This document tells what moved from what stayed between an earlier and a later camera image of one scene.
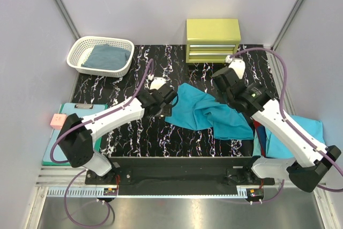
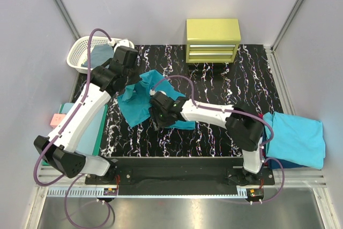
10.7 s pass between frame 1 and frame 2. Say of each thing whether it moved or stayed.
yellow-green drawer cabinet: stayed
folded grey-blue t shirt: stayed
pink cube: stayed
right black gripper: moved
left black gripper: moved
